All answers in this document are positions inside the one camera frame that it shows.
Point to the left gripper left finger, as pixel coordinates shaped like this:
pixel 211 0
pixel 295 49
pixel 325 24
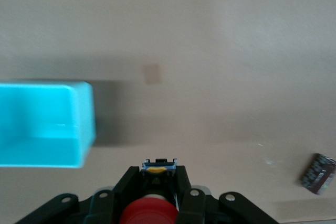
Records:
pixel 110 205

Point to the red push button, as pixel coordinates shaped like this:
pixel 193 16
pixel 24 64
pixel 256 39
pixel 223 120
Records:
pixel 147 212

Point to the blue plastic bin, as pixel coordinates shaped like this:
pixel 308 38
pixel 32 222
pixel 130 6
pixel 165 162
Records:
pixel 39 119

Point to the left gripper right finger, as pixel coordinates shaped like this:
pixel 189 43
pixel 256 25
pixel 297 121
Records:
pixel 190 205

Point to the dark brown cylindrical capacitor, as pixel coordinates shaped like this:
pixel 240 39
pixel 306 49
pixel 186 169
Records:
pixel 316 174

